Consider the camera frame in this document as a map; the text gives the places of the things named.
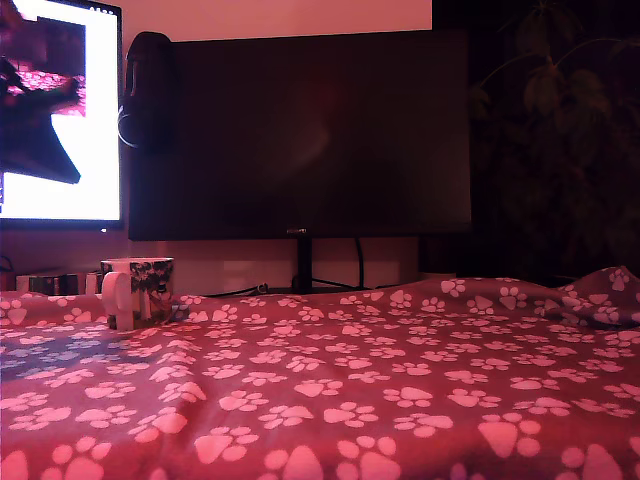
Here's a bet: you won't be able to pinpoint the leafy house plant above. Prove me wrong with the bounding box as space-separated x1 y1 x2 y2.
469 0 640 284

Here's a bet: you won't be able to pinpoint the paw print fleece cloth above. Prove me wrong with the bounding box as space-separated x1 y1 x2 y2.
0 264 640 480

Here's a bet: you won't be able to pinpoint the black monitor stand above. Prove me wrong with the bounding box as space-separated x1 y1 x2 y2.
291 237 374 294

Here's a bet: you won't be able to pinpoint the black headphones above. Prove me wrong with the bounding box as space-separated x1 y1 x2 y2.
117 31 176 154

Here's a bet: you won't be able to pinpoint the cable with white plug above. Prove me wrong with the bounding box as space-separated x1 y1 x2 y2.
202 282 296 298

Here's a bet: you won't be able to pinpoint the floral mug with white handle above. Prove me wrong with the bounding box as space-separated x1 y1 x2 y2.
100 256 176 331

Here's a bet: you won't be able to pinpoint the dark Huawei computer monitor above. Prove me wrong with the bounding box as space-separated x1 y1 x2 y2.
127 27 474 242

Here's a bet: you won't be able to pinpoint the bright-screen computer monitor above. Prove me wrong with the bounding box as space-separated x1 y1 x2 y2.
0 0 125 234

